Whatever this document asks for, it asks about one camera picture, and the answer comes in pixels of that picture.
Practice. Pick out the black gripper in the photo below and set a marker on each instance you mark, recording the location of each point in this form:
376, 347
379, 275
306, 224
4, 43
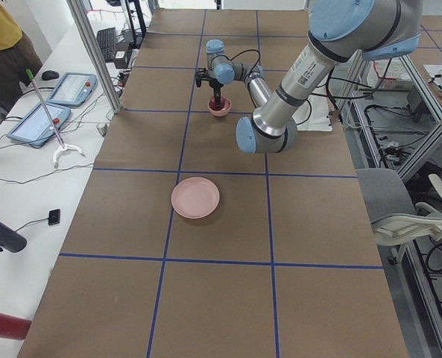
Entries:
216, 88

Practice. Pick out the red apple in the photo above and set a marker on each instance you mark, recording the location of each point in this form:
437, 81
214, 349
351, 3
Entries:
217, 106

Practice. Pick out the pink bowl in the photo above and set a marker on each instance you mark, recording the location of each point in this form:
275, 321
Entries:
220, 114

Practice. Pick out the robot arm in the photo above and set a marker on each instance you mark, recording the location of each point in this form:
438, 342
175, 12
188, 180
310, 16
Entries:
337, 29

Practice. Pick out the pink plate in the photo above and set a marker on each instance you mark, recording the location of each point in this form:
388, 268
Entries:
195, 198

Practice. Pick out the black keyboard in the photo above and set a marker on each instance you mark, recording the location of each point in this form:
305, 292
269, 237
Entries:
106, 40

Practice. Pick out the far teach pendant tablet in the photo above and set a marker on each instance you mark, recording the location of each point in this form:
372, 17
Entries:
73, 89

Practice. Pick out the teach pendant tablet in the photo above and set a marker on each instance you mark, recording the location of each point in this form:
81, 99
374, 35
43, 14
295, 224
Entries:
34, 129
73, 89

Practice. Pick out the reacher grabber tool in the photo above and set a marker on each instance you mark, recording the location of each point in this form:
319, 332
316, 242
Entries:
63, 147

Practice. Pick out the black computer mouse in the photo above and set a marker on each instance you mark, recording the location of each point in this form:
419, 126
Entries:
49, 75

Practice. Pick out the near teach pendant tablet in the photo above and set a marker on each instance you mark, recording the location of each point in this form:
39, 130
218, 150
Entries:
34, 129

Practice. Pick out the small black square sensor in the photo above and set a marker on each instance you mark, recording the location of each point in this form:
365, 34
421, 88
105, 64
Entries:
54, 217

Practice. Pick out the person in yellow shirt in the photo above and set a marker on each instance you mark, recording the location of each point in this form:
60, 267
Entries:
17, 55

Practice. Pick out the white office chair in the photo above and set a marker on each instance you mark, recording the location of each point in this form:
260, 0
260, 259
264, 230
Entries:
394, 218

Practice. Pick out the red bottle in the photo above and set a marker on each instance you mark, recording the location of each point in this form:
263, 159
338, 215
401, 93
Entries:
14, 328

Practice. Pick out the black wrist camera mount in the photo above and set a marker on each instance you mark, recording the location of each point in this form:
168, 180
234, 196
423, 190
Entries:
201, 75

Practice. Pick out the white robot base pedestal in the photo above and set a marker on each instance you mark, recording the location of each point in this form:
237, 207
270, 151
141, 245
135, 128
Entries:
313, 115

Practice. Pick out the aluminium frame post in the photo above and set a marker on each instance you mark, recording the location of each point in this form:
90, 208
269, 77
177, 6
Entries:
88, 38

